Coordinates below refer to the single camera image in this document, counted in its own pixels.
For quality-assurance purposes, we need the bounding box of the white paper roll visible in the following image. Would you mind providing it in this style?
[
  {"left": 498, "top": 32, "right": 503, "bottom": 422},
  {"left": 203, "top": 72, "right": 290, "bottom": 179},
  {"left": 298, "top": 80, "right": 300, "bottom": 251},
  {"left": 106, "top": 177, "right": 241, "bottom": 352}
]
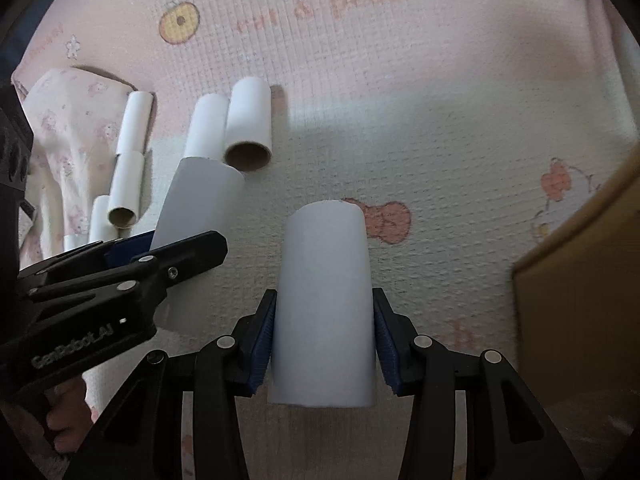
[
  {"left": 116, "top": 91, "right": 154, "bottom": 155},
  {"left": 107, "top": 152, "right": 144, "bottom": 230},
  {"left": 88, "top": 195, "right": 118, "bottom": 243},
  {"left": 183, "top": 93, "right": 229, "bottom": 160},
  {"left": 224, "top": 77, "right": 272, "bottom": 172},
  {"left": 268, "top": 200, "right": 375, "bottom": 408},
  {"left": 63, "top": 233, "right": 89, "bottom": 252},
  {"left": 151, "top": 157, "right": 244, "bottom": 336}
]

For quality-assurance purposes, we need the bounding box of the person's hand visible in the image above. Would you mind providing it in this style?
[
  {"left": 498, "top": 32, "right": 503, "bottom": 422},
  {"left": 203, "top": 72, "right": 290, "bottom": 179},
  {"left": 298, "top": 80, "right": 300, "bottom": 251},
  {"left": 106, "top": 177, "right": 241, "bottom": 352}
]
[{"left": 1, "top": 376, "right": 93, "bottom": 479}]

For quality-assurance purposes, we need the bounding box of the pink floral cloth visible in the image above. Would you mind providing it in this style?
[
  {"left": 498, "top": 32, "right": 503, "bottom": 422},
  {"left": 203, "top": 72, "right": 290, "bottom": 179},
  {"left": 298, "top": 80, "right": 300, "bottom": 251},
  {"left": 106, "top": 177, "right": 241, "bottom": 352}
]
[{"left": 20, "top": 68, "right": 132, "bottom": 266}]

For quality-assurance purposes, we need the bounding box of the brown cardboard box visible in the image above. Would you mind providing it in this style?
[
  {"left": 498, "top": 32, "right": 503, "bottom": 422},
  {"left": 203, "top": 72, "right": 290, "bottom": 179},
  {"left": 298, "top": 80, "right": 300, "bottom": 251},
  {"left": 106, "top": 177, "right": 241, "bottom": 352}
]
[{"left": 512, "top": 153, "right": 639, "bottom": 479}]

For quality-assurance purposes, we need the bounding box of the pink cartoon cat play mat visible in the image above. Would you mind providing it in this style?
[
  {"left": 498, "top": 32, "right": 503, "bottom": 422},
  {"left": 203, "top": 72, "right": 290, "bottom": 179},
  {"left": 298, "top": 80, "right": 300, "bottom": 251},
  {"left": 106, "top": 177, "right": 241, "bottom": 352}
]
[{"left": 1, "top": 0, "right": 639, "bottom": 479}]

